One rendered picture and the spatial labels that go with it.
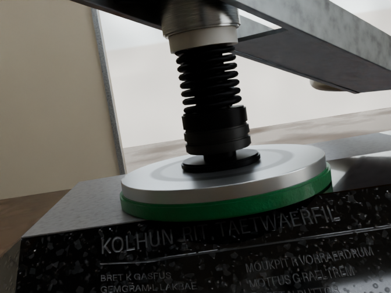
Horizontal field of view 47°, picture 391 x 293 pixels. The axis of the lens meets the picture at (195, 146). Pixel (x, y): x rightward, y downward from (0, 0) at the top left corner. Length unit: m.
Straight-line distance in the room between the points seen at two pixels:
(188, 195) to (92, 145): 5.13
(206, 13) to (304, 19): 0.12
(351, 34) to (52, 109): 5.11
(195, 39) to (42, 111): 5.19
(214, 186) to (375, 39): 0.36
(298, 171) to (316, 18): 0.20
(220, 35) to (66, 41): 5.12
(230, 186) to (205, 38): 0.15
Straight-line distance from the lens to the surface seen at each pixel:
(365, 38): 0.63
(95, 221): 0.44
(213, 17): 0.44
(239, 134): 0.45
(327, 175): 0.44
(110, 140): 5.45
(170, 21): 0.45
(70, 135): 5.54
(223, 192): 0.37
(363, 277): 0.39
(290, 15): 0.49
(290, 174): 0.39
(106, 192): 0.57
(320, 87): 0.92
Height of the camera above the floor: 0.98
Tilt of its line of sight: 7 degrees down
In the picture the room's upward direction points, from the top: 9 degrees counter-clockwise
